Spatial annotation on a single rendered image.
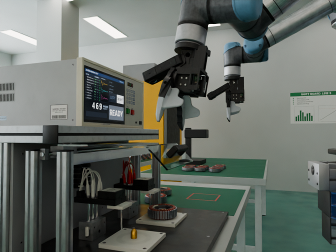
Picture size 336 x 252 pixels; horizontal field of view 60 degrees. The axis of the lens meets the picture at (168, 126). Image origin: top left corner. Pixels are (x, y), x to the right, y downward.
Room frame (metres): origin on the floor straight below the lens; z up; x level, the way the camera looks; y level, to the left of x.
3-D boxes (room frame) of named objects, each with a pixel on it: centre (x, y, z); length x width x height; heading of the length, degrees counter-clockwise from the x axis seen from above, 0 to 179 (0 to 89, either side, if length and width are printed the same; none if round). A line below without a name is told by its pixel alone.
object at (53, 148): (0.84, 0.30, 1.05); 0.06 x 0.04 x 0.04; 161
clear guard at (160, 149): (0.87, 0.11, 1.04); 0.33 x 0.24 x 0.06; 71
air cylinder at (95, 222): (0.93, 0.24, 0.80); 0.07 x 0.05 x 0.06; 161
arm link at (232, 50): (1.31, -0.29, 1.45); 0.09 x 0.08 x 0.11; 71
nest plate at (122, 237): (0.88, 0.10, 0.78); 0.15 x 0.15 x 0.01; 71
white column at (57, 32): (4.90, 1.86, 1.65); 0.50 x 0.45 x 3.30; 71
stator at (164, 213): (1.11, 0.02, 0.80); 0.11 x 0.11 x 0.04
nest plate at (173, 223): (1.11, 0.02, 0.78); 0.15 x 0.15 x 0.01; 71
